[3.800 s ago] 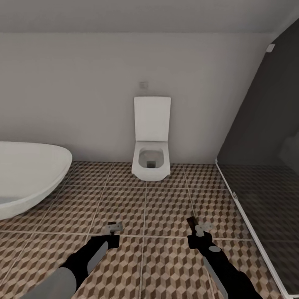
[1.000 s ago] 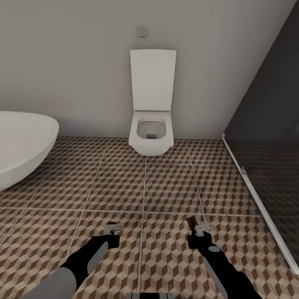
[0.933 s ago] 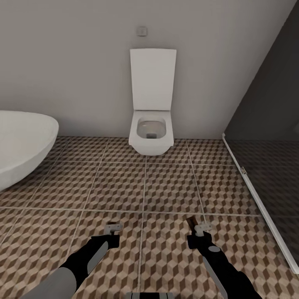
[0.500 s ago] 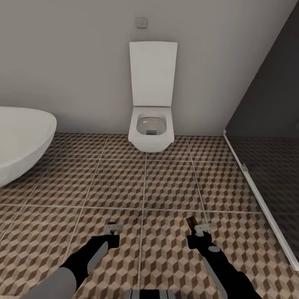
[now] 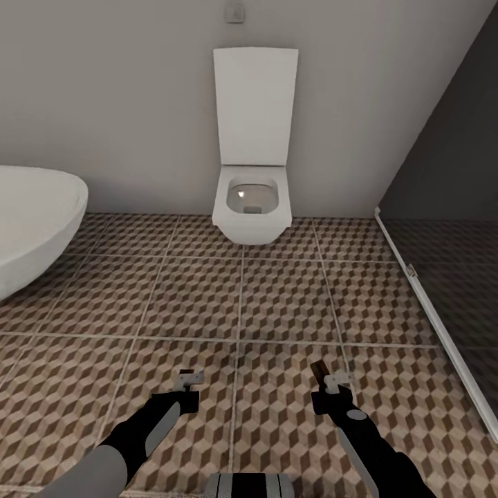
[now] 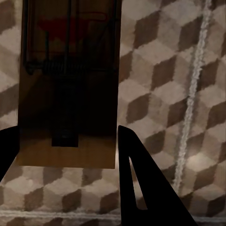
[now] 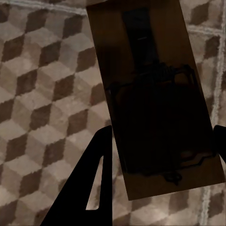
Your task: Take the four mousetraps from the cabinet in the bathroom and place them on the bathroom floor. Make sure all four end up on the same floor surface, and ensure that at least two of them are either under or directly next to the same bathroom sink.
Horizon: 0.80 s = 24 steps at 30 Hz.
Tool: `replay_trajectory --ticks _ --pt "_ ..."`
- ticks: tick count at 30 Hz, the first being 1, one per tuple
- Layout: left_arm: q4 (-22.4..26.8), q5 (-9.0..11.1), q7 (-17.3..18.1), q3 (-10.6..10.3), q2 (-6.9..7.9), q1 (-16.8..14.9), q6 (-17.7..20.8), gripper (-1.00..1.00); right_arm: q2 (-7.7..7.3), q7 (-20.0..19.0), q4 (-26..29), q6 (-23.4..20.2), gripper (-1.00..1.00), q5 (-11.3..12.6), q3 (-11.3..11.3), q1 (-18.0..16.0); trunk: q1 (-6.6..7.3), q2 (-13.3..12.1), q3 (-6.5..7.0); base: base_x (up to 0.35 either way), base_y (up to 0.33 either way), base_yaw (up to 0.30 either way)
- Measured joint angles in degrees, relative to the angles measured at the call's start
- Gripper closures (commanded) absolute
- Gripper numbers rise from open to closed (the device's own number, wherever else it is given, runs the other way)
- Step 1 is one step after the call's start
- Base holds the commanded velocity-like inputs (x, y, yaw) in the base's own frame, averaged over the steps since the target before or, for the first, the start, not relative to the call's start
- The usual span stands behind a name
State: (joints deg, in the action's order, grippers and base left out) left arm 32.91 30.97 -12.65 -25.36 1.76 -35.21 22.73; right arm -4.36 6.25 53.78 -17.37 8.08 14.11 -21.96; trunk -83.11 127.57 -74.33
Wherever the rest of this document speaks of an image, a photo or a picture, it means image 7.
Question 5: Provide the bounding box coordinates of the mousetrap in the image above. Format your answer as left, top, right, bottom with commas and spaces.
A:
86, 0, 226, 201

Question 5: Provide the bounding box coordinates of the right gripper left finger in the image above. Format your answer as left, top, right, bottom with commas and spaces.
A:
40, 125, 113, 226

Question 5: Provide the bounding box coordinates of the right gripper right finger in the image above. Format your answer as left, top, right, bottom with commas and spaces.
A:
213, 125, 226, 163

